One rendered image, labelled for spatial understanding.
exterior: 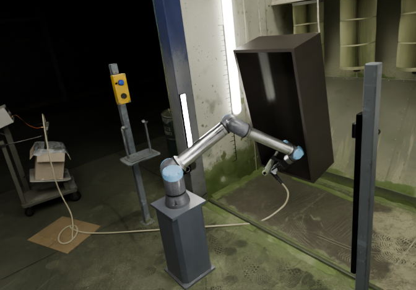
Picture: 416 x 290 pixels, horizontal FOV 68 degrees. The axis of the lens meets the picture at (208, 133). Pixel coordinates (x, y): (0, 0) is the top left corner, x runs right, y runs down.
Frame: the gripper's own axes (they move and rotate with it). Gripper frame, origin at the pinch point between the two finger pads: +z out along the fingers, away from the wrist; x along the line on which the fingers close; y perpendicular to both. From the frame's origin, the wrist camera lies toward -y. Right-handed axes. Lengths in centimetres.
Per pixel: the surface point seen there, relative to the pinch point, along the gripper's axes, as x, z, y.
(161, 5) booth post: -4, -35, -173
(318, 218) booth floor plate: 6, 0, 64
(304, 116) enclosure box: -15, -64, -20
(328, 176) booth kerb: 77, -6, 61
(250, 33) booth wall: 90, -48, -114
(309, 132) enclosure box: -9, -55, -7
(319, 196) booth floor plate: 44, 3, 62
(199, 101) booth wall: 17, 14, -94
